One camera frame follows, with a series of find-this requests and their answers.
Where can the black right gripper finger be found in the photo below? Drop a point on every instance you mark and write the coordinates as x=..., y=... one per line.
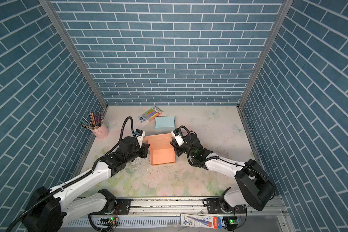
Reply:
x=178, y=151
x=174, y=144

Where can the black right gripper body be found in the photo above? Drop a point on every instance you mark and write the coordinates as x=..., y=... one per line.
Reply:
x=185, y=146

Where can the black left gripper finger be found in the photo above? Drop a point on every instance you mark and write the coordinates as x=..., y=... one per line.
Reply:
x=143, y=154
x=145, y=147

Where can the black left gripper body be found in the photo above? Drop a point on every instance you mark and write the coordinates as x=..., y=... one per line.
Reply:
x=130, y=158

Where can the pink cardboard box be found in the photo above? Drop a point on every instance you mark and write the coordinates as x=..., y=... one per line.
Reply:
x=160, y=150

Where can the light blue paper box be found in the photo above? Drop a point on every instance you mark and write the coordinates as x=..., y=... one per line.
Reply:
x=165, y=123

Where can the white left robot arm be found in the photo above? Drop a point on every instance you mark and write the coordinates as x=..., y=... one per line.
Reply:
x=49, y=209

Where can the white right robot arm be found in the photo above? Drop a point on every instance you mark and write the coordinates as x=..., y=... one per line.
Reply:
x=255, y=188

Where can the toothpaste style flat box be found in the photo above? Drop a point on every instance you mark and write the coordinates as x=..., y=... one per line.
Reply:
x=198, y=221

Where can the pink pencil cup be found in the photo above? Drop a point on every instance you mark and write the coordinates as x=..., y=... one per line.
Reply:
x=102, y=131

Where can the coloured marker pack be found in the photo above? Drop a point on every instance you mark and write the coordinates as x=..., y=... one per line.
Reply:
x=152, y=113

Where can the coloured pencils bundle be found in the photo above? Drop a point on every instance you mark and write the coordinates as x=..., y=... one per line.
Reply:
x=93, y=121

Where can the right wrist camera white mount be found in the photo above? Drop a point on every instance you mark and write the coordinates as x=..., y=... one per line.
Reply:
x=178, y=137

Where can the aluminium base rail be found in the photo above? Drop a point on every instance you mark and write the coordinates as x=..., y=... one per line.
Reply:
x=155, y=212

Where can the left electronics board with wires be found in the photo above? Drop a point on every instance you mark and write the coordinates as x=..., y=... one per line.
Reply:
x=107, y=224

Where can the aluminium corner post left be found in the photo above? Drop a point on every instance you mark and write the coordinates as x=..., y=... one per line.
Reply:
x=56, y=21

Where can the aluminium corner post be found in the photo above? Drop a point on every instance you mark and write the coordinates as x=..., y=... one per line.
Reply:
x=56, y=21
x=263, y=55

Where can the aluminium corner post right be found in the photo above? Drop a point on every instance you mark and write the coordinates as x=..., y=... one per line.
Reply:
x=263, y=55

